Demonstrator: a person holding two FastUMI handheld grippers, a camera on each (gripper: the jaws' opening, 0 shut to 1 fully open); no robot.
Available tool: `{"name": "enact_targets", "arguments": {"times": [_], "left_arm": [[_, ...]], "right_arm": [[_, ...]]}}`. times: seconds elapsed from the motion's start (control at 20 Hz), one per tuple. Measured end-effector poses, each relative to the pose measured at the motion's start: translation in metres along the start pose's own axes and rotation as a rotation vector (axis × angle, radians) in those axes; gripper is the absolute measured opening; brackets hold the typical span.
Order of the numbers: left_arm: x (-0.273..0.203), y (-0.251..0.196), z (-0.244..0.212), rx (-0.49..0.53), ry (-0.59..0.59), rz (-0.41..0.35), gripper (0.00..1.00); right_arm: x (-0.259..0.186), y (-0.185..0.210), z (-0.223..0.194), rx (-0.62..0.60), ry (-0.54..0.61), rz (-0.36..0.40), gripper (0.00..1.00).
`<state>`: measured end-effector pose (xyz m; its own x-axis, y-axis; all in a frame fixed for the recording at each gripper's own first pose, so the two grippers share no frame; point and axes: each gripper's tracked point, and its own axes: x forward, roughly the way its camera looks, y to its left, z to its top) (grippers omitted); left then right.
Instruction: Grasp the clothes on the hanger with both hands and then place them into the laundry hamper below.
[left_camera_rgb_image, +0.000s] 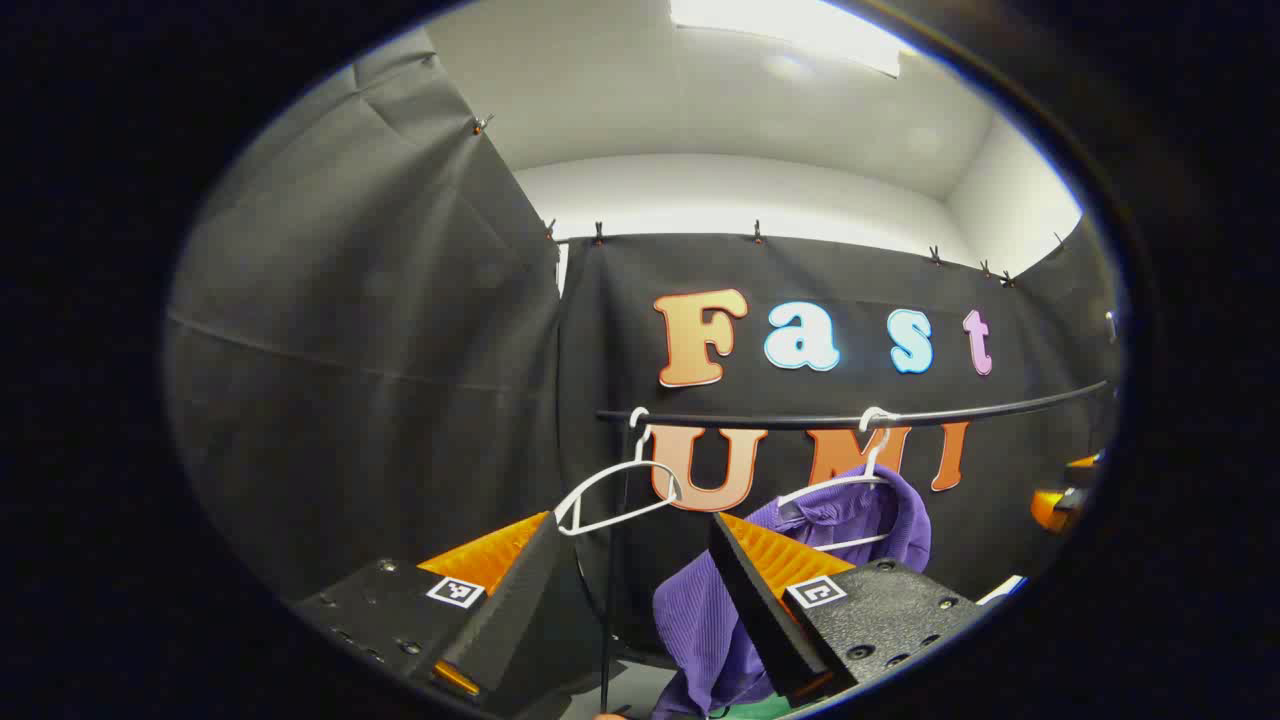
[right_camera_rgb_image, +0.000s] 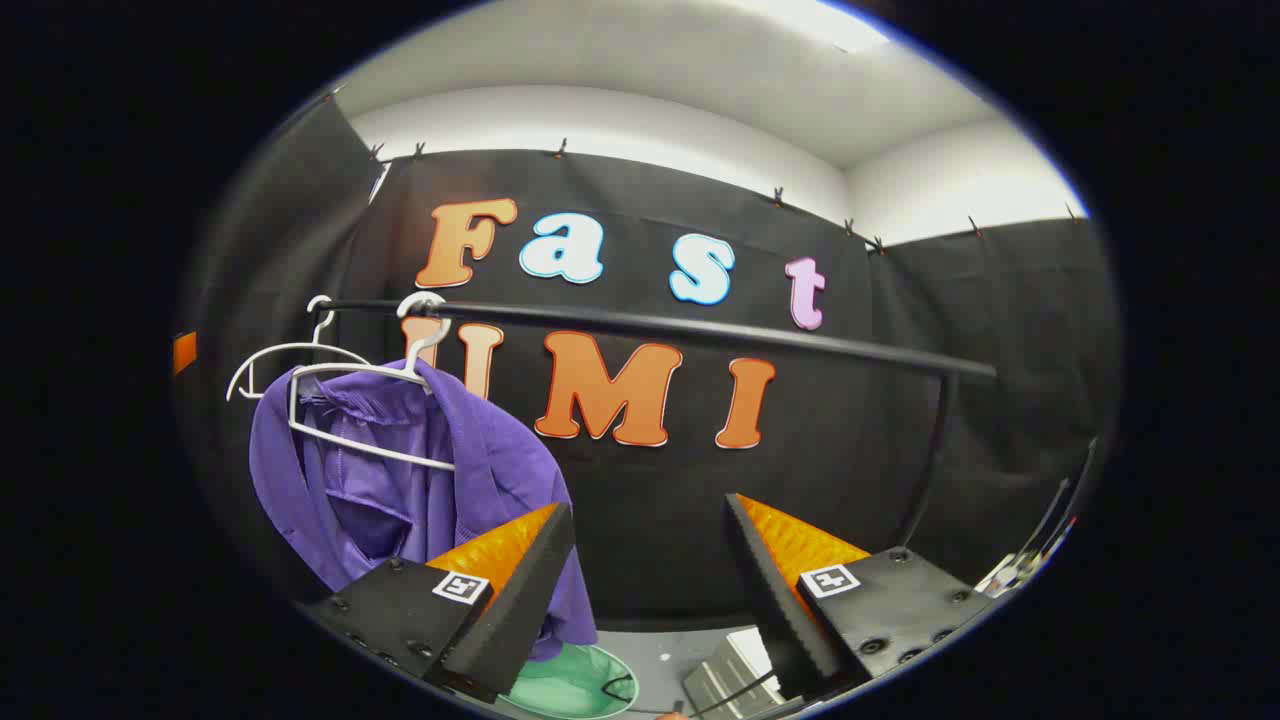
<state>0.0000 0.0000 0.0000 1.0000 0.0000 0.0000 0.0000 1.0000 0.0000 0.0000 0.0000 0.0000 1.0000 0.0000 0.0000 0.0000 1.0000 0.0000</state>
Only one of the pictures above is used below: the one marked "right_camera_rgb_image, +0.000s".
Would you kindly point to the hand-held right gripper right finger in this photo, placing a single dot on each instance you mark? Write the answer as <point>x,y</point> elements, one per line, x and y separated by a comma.
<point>775,600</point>

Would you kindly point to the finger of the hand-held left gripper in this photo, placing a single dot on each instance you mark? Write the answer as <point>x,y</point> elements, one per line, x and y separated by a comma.
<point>185,353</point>

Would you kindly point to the green mesh laundry hamper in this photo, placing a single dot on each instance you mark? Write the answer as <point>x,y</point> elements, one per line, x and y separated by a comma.
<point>565,688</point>

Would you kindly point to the black garment rack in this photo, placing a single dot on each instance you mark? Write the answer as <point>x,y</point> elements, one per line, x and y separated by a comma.
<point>700,327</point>

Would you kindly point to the row of black cloth clips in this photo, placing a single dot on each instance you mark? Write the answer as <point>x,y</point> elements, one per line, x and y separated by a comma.
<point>777,196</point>

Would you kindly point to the white cabinet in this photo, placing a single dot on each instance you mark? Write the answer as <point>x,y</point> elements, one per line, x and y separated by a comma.
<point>728,678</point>

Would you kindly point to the purple shirt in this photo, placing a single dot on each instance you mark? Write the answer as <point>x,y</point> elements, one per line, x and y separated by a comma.
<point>490,460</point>

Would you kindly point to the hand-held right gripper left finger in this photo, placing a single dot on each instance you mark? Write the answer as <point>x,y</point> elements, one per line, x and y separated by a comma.
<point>520,590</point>

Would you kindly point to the black backdrop cloth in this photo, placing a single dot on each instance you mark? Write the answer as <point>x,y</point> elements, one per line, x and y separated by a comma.
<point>880,450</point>

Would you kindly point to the white plastic hanger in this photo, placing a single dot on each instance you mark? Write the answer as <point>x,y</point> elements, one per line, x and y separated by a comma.
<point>321,326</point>
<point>424,352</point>

